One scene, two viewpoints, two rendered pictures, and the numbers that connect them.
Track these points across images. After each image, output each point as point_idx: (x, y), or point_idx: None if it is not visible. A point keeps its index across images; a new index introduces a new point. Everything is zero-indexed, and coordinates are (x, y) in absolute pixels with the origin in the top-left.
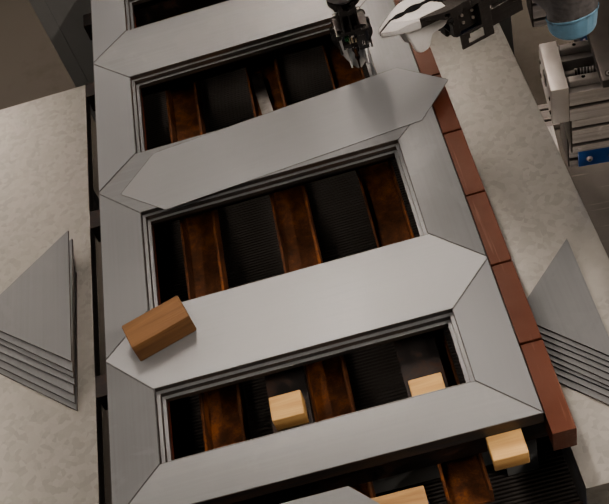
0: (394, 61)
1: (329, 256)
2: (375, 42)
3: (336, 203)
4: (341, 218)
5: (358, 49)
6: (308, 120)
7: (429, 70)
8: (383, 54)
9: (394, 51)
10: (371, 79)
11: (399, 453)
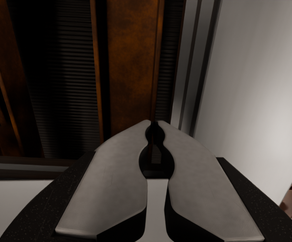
0: (250, 156)
1: (76, 152)
2: (247, 41)
3: (87, 101)
4: (91, 120)
5: (166, 170)
6: (5, 228)
7: None
8: (238, 116)
9: (274, 119)
10: (166, 187)
11: None
